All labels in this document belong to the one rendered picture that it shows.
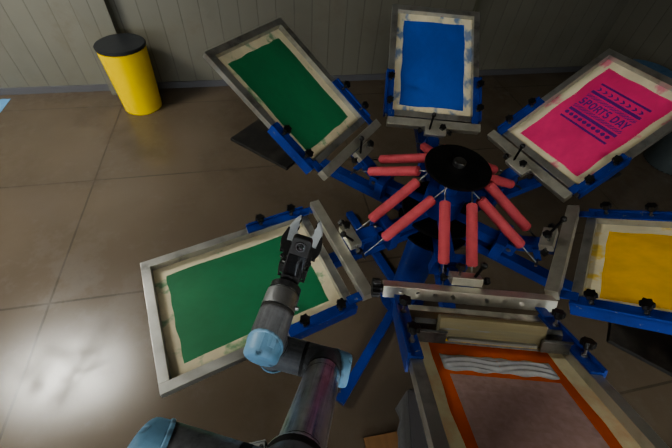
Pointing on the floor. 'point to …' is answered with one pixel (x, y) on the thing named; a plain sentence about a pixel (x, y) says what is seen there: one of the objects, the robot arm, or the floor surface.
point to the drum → (130, 71)
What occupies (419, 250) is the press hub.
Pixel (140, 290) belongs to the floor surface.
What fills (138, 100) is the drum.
